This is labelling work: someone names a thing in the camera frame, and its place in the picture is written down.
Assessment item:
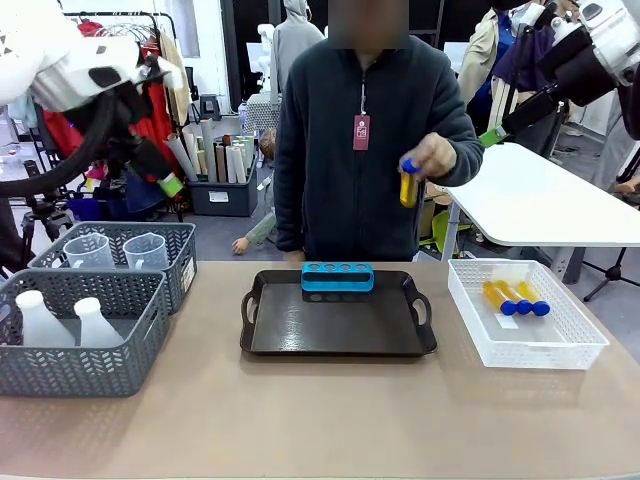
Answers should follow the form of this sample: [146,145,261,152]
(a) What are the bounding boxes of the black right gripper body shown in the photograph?
[538,29,621,108]

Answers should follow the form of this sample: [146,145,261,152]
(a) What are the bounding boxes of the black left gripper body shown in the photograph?
[110,82,151,151]

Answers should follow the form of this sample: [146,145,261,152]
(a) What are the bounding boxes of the clear plastic measuring beaker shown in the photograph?
[63,232,116,271]
[122,233,169,271]

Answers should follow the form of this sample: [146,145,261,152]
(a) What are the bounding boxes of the white plastic conical flask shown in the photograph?
[14,289,76,349]
[73,297,125,349]

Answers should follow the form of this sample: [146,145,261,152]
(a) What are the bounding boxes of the person's left forearm dark sleeve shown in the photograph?
[439,119,485,187]

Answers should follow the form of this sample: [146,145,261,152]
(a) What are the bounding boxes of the person's left hand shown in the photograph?
[402,132,459,181]

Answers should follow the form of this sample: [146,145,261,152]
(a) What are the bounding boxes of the white conical paper roll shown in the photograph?
[164,132,199,182]

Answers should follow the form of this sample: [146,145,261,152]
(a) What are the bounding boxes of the red hanging dress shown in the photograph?
[134,47,184,176]

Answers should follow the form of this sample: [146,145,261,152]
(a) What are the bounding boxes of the dark blue hanging garment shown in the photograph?
[124,164,169,214]

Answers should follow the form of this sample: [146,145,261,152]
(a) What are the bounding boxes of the tall white paper roll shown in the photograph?
[199,118,219,184]

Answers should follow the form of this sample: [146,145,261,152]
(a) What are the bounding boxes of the beige hanging garment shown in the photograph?
[159,29,194,126]

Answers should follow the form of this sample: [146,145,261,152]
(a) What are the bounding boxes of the brown cardboard roll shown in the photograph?
[214,142,229,184]

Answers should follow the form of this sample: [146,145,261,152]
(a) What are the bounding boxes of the person in beige coat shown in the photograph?
[457,0,524,136]

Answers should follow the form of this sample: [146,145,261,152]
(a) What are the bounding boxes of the red hanging shirt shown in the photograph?
[42,107,86,159]

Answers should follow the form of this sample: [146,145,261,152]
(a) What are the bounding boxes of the dark grey storage bin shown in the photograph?
[187,159,259,218]

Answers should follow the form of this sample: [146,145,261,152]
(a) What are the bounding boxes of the white rounded table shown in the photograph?
[442,142,640,286]

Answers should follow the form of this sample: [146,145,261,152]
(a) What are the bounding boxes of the black clothes rack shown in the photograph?
[62,10,185,224]

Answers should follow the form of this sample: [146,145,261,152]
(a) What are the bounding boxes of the grey basket holding beakers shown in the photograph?
[27,221,198,316]

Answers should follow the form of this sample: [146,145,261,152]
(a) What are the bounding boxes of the pale grey hanging garment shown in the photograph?
[7,94,39,129]

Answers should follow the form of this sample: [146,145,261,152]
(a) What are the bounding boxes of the child mannequin doll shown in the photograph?
[231,128,279,254]

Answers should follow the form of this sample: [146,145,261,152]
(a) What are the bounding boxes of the green chair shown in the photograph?
[432,209,474,246]

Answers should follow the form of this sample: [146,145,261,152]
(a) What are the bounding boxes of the maroon hang tag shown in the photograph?
[352,114,371,152]

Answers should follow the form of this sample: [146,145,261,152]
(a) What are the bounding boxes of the person's dark fleece jacket torso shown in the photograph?
[273,34,485,263]

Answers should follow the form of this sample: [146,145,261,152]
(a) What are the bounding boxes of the grey hoodie on mannequin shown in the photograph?
[272,0,326,96]

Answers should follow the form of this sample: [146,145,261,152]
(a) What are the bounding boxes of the black stand tripod legs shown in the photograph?
[582,247,640,304]

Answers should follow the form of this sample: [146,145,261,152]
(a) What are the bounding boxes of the blue test tube rack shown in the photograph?
[300,261,376,294]

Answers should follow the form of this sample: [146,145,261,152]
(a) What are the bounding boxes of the grey basket holding flasks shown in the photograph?
[0,268,171,399]

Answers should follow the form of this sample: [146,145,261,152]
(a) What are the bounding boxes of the black serving tray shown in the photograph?
[239,269,439,357]

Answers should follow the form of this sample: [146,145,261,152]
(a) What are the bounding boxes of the white perforated plastic basket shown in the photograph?
[447,258,610,371]

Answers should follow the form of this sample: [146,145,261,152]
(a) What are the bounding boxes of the black camera tripod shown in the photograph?
[19,159,76,261]

